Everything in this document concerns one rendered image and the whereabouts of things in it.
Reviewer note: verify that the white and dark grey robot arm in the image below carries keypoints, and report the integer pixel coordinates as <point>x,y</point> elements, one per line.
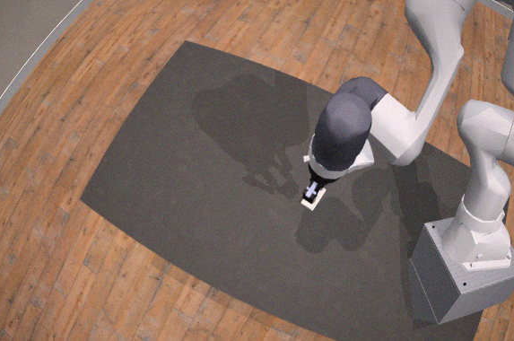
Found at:
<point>476,239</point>

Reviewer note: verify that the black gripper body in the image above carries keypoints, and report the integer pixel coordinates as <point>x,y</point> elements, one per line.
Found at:
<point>319,179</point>

